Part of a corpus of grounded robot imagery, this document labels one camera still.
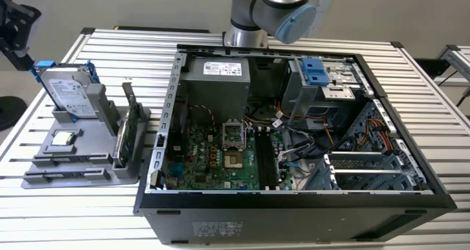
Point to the hard disk in blue carrier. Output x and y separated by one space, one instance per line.
67 90

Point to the black fan housing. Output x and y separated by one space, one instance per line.
179 129

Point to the grey power supply unit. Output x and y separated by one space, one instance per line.
216 95

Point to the black RAM slot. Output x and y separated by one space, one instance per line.
263 159
259 159
268 159
272 159

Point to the black box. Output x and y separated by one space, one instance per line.
431 67

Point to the metal locking lever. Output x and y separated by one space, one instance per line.
244 135

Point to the grey parts rack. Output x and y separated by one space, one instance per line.
91 129

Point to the silver CPU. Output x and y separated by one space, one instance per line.
63 138

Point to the grey metal disk bay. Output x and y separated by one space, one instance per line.
367 173

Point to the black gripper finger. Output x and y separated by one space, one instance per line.
21 35

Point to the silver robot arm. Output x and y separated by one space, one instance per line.
271 16

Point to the green motherboard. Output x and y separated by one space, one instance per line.
197 162

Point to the blue expansion slot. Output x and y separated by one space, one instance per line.
176 170

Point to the metal drive cage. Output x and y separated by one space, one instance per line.
304 101

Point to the aluminium frame table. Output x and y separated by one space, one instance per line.
455 57

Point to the CPU socket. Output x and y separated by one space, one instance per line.
233 159

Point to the blue RAM stick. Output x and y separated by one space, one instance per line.
65 175

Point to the black table corner cap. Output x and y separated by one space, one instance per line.
88 31
396 44

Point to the blue plastic drive latch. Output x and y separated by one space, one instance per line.
311 71

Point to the black PC case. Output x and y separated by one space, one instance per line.
294 225

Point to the black round base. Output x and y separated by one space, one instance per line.
10 112

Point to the green graphics card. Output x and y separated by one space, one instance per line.
128 134

